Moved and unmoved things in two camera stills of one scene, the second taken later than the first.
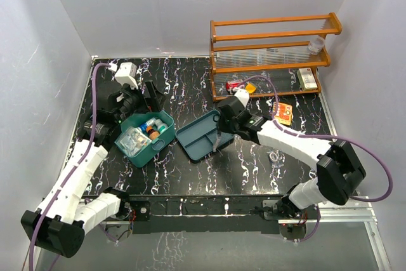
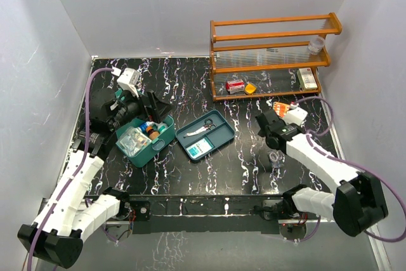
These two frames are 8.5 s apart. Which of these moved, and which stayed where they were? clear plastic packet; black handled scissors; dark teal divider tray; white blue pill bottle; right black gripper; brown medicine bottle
Moved: right black gripper; black handled scissors
Stayed: brown medicine bottle; clear plastic packet; dark teal divider tray; white blue pill bottle
